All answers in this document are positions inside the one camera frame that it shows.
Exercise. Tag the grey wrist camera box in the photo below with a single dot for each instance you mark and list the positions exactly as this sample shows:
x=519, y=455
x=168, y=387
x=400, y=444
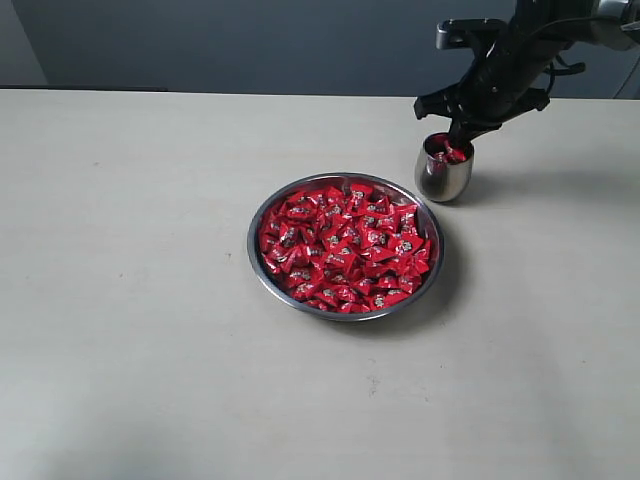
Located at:
x=475, y=34

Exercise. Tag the pile of red wrapped candies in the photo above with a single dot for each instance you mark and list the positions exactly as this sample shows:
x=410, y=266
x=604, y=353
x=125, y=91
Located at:
x=345, y=250

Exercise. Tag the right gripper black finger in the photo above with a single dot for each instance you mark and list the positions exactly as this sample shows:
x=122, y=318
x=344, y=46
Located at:
x=441, y=103
x=463, y=130

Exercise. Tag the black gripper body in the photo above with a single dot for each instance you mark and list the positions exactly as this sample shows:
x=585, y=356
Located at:
x=498, y=85

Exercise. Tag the round steel bowl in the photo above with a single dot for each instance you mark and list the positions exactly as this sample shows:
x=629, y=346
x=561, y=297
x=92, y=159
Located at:
x=345, y=312

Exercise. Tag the red candy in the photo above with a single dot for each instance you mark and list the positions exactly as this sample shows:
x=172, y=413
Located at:
x=450, y=156

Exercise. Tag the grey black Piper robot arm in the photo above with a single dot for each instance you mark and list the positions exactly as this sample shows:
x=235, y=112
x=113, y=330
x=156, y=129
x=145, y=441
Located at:
x=612, y=24

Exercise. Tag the small steel cup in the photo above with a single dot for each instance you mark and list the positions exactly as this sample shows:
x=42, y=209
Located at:
x=437, y=181

